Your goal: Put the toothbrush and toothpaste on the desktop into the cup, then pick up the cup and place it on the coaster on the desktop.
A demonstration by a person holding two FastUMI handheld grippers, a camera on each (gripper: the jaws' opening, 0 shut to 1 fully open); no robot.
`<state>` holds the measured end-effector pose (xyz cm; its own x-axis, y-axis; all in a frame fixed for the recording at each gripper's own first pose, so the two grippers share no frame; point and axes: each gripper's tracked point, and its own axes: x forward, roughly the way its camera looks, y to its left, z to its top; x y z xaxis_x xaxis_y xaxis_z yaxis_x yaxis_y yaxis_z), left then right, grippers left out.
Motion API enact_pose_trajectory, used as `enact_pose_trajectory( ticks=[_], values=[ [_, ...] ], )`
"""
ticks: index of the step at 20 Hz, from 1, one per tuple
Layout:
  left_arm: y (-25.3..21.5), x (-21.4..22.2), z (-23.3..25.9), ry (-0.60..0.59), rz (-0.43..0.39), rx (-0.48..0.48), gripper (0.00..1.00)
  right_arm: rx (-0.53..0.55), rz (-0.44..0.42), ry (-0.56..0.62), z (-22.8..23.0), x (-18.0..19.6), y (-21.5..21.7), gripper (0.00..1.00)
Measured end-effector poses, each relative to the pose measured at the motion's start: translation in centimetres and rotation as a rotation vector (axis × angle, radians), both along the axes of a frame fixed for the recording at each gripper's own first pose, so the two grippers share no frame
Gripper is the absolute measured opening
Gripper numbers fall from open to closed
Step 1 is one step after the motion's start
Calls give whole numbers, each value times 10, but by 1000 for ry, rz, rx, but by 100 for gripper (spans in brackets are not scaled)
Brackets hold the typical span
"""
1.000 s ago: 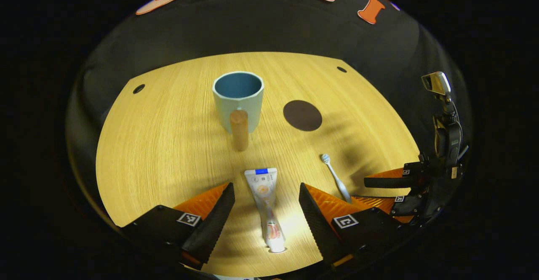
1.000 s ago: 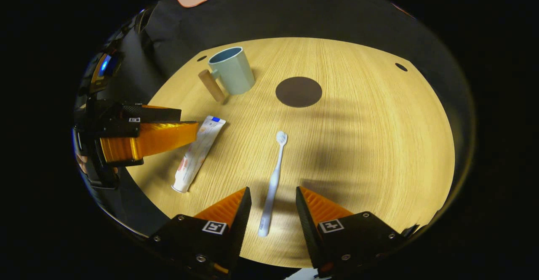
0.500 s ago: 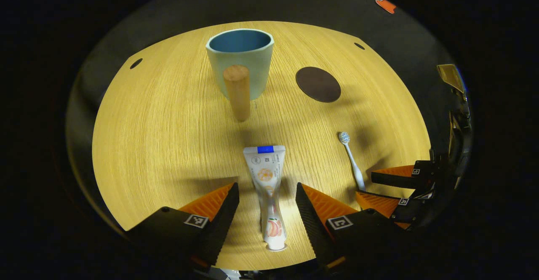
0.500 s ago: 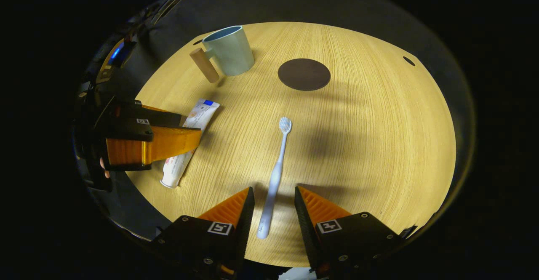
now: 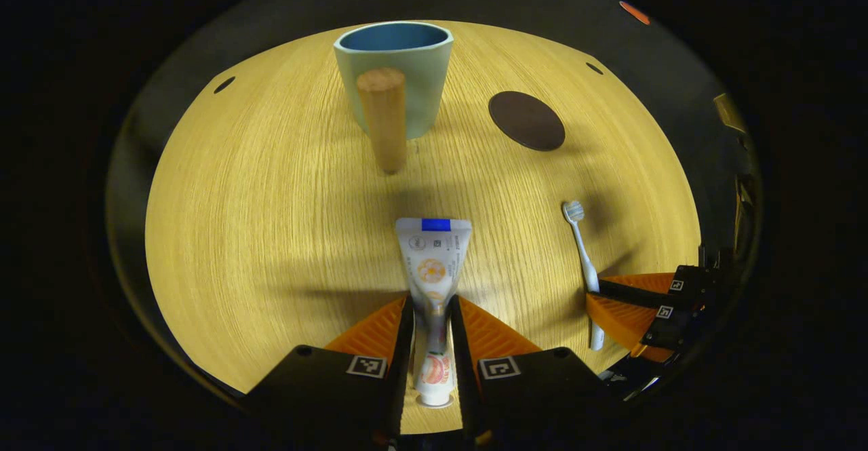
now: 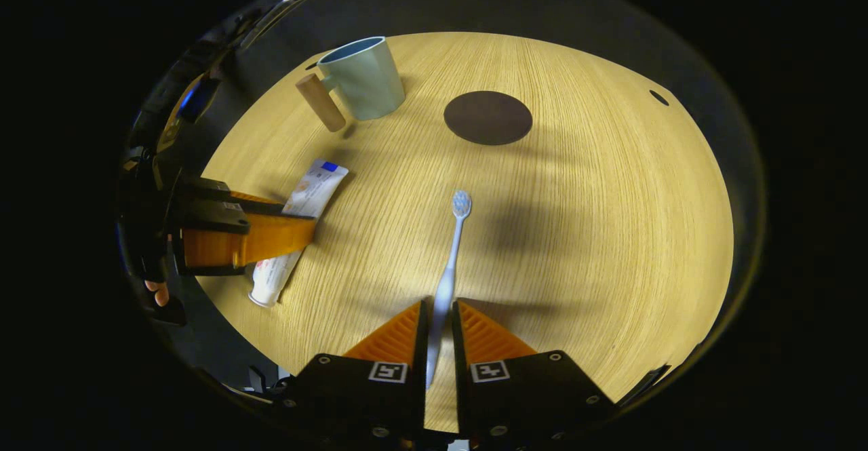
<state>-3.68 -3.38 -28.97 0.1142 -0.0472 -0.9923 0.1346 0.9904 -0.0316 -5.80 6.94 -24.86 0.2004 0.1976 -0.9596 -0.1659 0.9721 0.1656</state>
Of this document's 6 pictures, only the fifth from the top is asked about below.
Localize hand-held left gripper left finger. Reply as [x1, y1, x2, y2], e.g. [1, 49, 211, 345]
[244, 293, 415, 448]

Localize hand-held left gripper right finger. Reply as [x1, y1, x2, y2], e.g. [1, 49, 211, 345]
[449, 294, 611, 445]

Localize white toothbrush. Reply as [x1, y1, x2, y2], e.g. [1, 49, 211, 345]
[562, 200, 606, 351]

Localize white toothpaste tube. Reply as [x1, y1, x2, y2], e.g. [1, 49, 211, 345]
[395, 217, 473, 408]

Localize dark brown round coaster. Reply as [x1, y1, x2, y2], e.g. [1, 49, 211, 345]
[488, 91, 566, 152]

